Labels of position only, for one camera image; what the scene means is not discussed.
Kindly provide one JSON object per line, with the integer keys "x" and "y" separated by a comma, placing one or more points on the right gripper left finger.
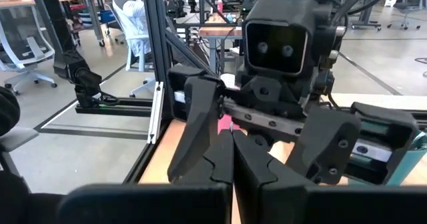
{"x": 150, "y": 204}

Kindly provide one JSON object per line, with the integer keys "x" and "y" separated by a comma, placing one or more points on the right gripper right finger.
{"x": 300, "y": 204}

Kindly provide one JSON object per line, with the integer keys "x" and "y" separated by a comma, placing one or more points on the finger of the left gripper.
{"x": 200, "y": 117}
{"x": 327, "y": 144}

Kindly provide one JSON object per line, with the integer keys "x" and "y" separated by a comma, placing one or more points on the person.
{"x": 133, "y": 14}

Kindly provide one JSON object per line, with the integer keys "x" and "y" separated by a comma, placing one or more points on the black grey office chair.
{"x": 8, "y": 110}

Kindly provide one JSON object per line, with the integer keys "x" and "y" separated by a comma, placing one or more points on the white mesh office chair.
{"x": 35, "y": 49}

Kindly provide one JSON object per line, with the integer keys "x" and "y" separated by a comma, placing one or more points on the white frame bracket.
{"x": 156, "y": 114}

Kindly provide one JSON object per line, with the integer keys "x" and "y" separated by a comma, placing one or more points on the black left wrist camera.
{"x": 277, "y": 47}

